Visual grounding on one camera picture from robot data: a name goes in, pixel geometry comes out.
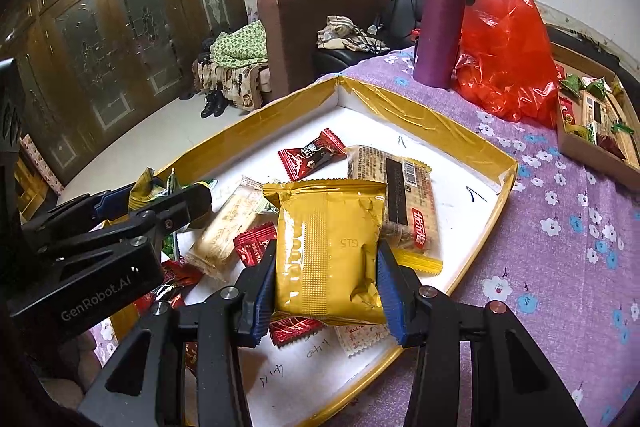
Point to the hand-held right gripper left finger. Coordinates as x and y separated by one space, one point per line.
260 302

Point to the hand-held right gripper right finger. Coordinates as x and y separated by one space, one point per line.
395 302

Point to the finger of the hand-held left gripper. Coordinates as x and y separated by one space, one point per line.
112 202
180 207

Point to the green yellow snack packet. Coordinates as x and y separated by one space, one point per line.
147 184

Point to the green white snack packet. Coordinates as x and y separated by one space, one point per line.
169 247

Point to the dark red snack packet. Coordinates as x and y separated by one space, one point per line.
295 332

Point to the beige biscuit packet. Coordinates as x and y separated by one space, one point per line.
225 232

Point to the white red snack packet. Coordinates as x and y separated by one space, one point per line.
362 342

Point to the red foil snack packet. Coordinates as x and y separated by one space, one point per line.
252 244

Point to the yellow foil snack packet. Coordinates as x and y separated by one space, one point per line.
325 247

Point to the brown barcode biscuit packet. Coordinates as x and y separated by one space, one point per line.
415 197

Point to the red candy dark centre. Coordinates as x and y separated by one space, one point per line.
312 154

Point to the yellow cardboard box white inside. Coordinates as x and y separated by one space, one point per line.
450 147

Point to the red wrapped candy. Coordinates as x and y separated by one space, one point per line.
175 279

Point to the black boots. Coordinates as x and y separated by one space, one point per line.
212 104

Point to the beige printed blanket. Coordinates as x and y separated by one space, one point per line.
240 82

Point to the purple floral tablecloth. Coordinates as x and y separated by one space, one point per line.
550 257

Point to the wooden glass panel doors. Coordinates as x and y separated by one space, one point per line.
115 32

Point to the green patterned blanket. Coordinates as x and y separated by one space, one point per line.
240 44

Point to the brown armchair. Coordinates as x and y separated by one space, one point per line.
290 37

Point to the plaid cloth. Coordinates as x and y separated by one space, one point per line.
345 32

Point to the brown cardboard box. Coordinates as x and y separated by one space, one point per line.
590 159

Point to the red plastic bag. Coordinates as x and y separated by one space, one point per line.
505 52

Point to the pile of assorted snack packets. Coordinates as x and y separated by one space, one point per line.
600 117

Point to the purple thermos bottle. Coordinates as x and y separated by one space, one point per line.
440 22

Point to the black leather sofa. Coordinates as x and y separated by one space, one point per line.
402 17

